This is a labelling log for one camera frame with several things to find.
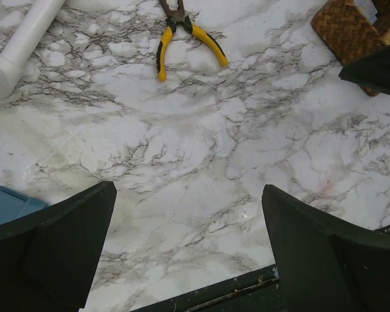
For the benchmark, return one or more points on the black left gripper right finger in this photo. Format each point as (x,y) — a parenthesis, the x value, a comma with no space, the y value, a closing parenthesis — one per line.
(326,263)

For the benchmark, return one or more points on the white PVC pipe frame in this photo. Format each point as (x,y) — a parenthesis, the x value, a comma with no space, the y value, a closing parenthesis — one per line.
(24,41)

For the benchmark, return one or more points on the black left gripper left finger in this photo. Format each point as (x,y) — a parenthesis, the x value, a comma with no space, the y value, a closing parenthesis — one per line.
(48,259)

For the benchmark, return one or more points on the blue card holder wallet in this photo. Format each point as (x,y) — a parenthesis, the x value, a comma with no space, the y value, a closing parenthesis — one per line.
(14,205)

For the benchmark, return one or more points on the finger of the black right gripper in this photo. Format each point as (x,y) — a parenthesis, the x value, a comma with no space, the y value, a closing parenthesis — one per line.
(372,71)

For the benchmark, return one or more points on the brown woven basket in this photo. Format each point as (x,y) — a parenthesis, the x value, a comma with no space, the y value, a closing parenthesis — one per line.
(354,29)

